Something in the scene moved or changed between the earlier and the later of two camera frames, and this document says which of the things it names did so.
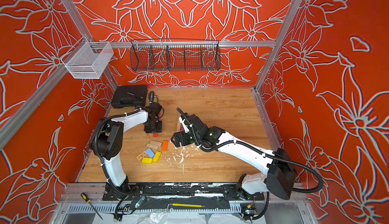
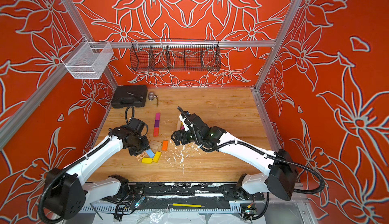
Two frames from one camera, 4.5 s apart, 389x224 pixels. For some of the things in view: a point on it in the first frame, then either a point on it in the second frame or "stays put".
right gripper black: x=185 y=140 stays put
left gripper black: x=158 y=129 to x=146 y=146
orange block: x=165 y=145 stays put
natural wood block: x=179 y=125 stays put
